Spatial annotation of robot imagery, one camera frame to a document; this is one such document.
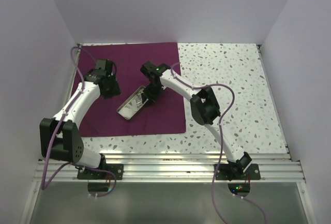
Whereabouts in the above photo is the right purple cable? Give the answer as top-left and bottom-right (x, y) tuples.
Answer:
(170, 62), (267, 224)

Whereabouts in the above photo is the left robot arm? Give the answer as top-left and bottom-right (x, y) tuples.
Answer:
(39, 59), (121, 179)

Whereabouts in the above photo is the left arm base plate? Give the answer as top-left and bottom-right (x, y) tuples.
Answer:
(77, 163), (124, 180)

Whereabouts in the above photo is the purple cloth mat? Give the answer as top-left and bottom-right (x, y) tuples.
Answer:
(79, 42), (186, 137)

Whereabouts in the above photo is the aluminium rail frame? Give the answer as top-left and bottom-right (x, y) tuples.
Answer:
(33, 154), (306, 183)

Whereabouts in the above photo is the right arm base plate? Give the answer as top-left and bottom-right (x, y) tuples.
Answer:
(214, 163), (261, 181)

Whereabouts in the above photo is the white gauze pad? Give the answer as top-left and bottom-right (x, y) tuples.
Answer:
(121, 106), (134, 118)

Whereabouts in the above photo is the metal tray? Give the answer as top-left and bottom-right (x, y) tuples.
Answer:
(116, 86), (148, 120)

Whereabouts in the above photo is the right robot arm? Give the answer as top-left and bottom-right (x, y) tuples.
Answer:
(140, 62), (252, 179)

